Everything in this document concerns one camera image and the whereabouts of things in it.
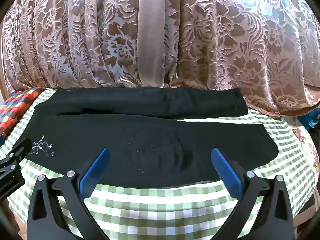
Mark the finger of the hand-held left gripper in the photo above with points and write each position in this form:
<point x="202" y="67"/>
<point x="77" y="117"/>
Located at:
<point x="23" y="148"/>

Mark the green checked bed sheet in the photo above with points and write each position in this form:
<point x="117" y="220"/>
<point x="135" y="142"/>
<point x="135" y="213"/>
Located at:
<point x="155" y="210"/>

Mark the blue cloth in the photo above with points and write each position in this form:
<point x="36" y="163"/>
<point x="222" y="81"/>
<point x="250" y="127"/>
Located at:
<point x="311" y="120"/>

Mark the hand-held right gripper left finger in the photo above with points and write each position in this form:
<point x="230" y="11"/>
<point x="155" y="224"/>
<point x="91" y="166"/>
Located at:
<point x="95" y="171"/>

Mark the multicolour checked cloth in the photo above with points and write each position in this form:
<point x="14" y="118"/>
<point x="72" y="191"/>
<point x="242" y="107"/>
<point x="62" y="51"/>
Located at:
<point x="17" y="107"/>

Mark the black pants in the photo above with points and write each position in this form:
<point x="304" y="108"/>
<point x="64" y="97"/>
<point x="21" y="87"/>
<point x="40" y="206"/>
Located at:
<point x="140" y="140"/>

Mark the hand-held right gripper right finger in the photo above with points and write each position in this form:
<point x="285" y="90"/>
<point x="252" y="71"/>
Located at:
<point x="227" y="173"/>

